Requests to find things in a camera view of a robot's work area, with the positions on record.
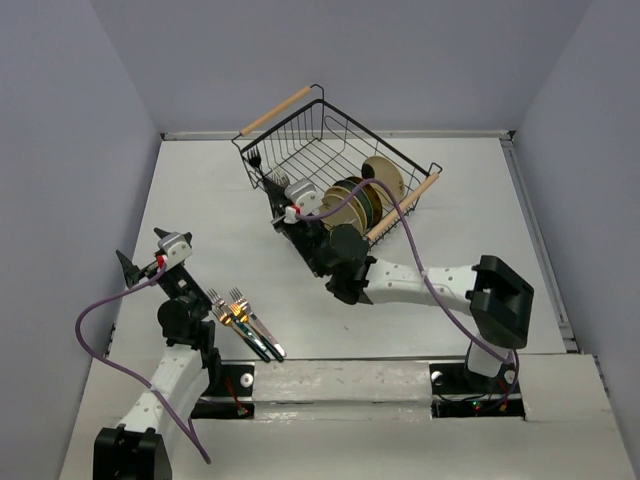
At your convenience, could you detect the gold rimmed dark plate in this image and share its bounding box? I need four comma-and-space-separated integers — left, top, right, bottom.
349, 184, 383, 230

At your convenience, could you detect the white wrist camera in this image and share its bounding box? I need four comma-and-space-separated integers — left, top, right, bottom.
157, 232, 193, 270
284, 178, 322, 224

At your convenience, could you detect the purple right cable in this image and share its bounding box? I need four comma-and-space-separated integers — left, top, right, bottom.
297, 178, 521, 414

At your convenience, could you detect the silver fork pink handle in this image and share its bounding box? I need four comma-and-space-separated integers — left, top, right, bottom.
229, 287, 286, 362

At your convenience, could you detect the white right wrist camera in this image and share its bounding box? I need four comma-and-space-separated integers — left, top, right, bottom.
284, 178, 322, 224

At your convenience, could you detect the beige plate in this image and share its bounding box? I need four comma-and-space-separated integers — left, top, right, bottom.
325, 186, 371, 216
319, 194, 365, 235
361, 156, 406, 202

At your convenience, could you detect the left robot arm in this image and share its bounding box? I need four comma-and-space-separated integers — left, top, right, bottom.
92, 228, 222, 479

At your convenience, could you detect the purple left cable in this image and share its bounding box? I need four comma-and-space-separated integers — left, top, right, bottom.
74, 262, 251, 465

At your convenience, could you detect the purple cable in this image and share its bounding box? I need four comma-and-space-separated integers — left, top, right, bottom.
74, 262, 251, 465
297, 178, 521, 414

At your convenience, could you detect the dark green plate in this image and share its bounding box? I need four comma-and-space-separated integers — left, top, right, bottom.
334, 176, 376, 229

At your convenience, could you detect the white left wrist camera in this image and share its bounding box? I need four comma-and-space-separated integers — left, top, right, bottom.
157, 232, 193, 270

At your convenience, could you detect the black perforated cutlery holder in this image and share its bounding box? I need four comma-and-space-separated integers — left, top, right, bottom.
272, 219, 320, 274

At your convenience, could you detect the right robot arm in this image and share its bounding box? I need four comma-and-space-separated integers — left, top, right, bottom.
262, 177, 534, 392

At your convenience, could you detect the black wire dish rack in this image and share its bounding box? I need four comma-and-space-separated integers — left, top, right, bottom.
232, 86, 442, 213

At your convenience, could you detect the silver fork teal handle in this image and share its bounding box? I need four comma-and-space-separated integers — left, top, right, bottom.
206, 288, 267, 354

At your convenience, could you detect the gold fork dark green handle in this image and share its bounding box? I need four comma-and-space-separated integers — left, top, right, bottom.
214, 307, 271, 362

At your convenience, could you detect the beige plate in front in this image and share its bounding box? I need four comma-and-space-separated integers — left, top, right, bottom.
319, 194, 365, 235

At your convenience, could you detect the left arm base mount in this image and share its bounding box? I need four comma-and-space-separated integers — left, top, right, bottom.
191, 363, 255, 420

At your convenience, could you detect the black fork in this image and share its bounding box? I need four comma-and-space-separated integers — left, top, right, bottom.
247, 146, 265, 180

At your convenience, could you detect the beige plate in middle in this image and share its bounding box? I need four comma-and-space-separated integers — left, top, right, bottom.
325, 186, 371, 216

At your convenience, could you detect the plain silver fork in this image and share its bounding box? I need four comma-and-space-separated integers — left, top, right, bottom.
269, 167, 290, 189

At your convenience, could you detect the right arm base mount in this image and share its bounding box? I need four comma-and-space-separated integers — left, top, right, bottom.
429, 362, 526, 419

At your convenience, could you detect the beige plate at back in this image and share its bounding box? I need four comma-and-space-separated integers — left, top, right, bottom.
361, 156, 406, 202

